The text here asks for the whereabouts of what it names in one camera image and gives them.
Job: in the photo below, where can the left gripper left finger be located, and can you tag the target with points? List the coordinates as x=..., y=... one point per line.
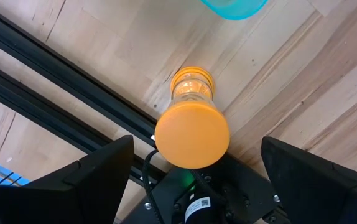
x=57, y=199

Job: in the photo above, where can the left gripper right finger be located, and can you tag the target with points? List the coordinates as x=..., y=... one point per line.
x=327, y=199

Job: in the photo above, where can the orange hourglass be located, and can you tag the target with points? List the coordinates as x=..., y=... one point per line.
x=192, y=137

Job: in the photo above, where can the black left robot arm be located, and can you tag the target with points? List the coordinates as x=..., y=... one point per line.
x=209, y=214

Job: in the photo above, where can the green translucent bin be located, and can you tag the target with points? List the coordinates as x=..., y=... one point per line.
x=234, y=9

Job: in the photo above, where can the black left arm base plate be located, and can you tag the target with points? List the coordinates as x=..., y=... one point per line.
x=243, y=186

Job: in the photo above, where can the black aluminium table frame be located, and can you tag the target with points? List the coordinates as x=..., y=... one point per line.
x=72, y=77

